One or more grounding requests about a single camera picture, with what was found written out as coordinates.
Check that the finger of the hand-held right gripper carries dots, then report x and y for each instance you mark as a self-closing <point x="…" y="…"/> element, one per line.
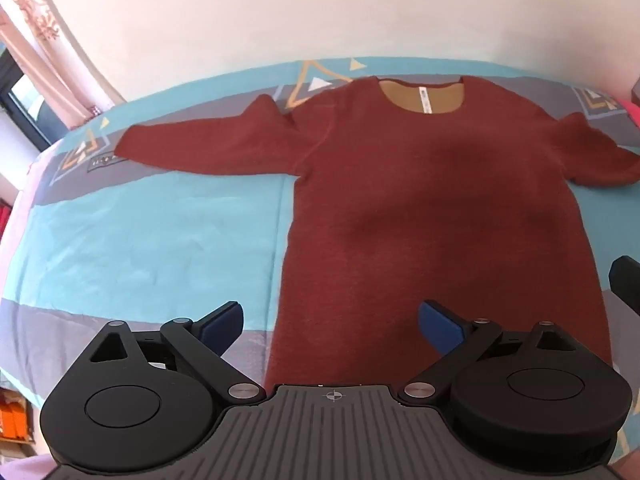
<point x="625" y="275"/>

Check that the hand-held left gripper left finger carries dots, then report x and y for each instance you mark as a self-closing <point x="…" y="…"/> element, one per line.
<point x="223" y="324"/>

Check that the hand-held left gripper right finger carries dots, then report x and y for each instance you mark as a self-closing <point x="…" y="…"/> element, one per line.
<point x="439" y="326"/>

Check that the dark red sweater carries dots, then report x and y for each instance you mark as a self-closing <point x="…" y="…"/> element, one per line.
<point x="440" y="200"/>

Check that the teal grey patterned bed sheet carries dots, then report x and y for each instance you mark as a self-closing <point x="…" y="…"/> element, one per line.
<point x="150" y="250"/>

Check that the orange box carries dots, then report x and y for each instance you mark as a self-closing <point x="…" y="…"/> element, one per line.
<point x="12" y="412"/>

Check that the pink floral curtain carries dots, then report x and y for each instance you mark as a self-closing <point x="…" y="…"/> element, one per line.
<point x="45" y="60"/>

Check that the dark window frame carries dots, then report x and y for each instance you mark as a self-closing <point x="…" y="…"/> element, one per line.
<point x="20" y="110"/>

